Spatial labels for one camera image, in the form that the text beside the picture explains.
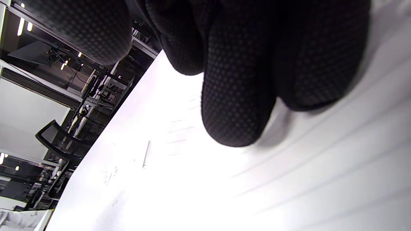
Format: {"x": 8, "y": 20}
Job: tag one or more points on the person's right hand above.
{"x": 237, "y": 64}

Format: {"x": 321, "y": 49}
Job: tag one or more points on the spiral notebook with clear cover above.
{"x": 321, "y": 176}

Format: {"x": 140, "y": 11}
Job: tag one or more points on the black office chair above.
{"x": 54, "y": 134}

